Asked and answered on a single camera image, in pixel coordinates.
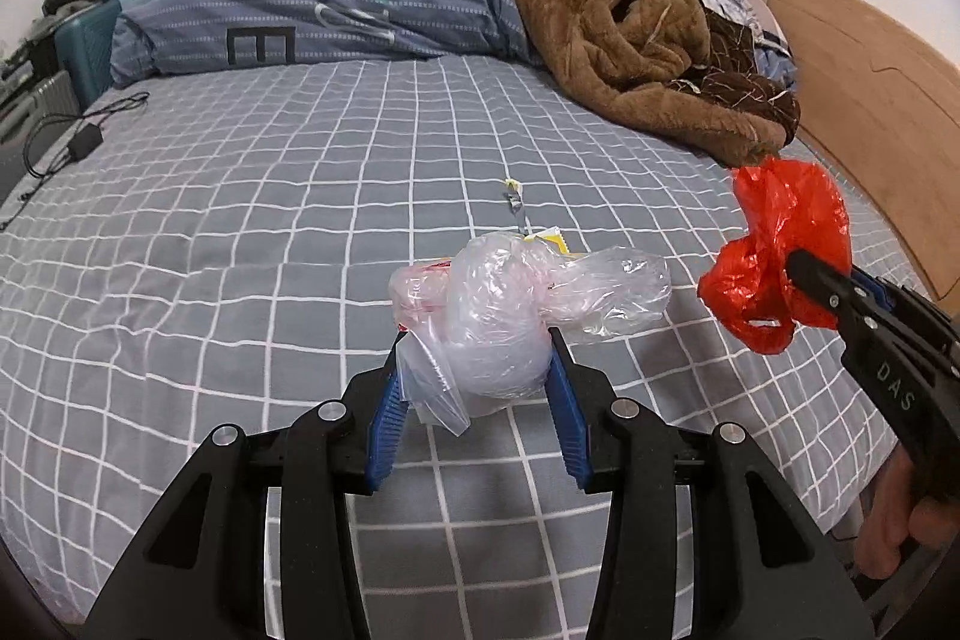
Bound grey grid bed sheet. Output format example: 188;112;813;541
0;51;932;640

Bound silver suitcase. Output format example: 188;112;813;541
0;68;81;145

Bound wooden headboard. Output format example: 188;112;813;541
769;0;960;305

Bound black charger with cable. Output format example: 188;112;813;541
0;91;152;230

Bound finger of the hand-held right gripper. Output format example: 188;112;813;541
850;269;899;313
784;247;865;333

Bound teal suitcase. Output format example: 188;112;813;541
55;0;149;110

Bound clear plastic bag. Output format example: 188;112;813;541
388;229;672;438

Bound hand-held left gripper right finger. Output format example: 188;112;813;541
544;327;875;640

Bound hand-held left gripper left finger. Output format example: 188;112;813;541
86;340;412;640

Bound yellow snack wrapper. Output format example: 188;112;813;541
523;224;572;256

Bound person's right hand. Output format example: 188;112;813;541
855;439;955;564

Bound small yellow wrapper scrap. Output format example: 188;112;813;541
501;176;530;236

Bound brown fleece blanket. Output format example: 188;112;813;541
497;0;803;169

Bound red plastic bag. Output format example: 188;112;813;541
696;154;854;356

